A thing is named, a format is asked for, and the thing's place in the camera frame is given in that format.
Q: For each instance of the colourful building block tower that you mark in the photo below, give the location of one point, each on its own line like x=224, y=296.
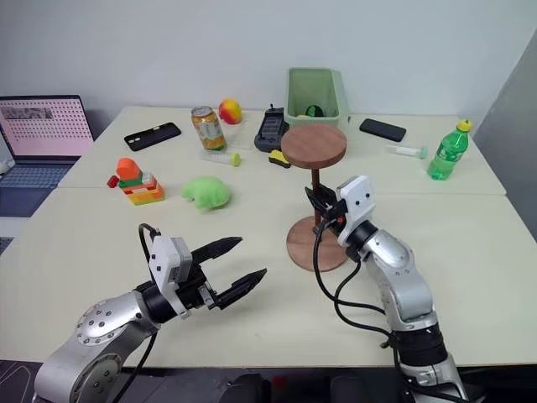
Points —
x=136, y=182

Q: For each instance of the black phone case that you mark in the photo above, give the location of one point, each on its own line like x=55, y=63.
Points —
x=152, y=135

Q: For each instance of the clear tube with green cap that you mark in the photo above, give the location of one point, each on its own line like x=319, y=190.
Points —
x=405, y=150
x=220, y=157

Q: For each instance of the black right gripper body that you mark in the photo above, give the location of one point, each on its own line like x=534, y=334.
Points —
x=335, y=212

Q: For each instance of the grey partition panel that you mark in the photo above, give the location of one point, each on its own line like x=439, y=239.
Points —
x=512, y=147

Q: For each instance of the round wooden base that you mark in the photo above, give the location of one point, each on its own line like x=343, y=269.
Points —
x=304, y=247

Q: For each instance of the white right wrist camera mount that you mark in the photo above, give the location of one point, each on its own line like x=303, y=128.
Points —
x=356, y=201

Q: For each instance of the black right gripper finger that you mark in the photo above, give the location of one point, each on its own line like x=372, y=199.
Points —
x=324, y=222
x=314, y=196

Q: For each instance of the open laptop with pink screen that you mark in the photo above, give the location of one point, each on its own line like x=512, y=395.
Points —
x=42, y=126

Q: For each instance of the orange green soda can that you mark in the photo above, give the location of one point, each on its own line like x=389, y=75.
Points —
x=208, y=130

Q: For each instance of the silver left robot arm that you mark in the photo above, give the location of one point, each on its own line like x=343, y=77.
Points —
x=105, y=321

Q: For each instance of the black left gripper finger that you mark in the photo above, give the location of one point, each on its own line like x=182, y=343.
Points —
x=216, y=248
x=241, y=289

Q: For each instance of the light green plastic bin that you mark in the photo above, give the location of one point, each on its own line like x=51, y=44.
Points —
x=335, y=101

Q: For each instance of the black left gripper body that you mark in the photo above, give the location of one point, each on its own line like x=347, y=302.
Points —
x=197, y=294

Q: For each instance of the green black toy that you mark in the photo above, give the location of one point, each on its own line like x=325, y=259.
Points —
x=314, y=111

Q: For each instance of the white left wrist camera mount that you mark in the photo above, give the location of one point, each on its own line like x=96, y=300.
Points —
x=165, y=262

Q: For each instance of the green plush toy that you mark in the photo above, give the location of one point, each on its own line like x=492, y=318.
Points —
x=207, y=193

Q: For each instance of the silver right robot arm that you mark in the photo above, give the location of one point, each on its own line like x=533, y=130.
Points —
x=398, y=273

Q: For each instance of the black handheld device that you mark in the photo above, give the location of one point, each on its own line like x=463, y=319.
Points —
x=270, y=130

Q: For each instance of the green bottle with yellow cap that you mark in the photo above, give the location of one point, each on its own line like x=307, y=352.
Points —
x=449, y=153

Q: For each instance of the yellow black sponge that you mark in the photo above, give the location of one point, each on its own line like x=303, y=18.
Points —
x=278, y=158

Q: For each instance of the wooden pole with round top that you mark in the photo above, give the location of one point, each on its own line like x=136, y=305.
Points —
x=312, y=144

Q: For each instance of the red yellow toy peach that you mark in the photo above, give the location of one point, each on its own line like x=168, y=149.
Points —
x=230, y=111

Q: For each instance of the dark rounded shape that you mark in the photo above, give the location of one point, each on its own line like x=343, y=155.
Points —
x=251, y=388

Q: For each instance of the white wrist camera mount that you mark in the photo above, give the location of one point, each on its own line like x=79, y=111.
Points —
x=356, y=201
x=165, y=262

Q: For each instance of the black smartphone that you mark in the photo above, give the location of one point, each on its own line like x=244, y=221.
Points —
x=382, y=129

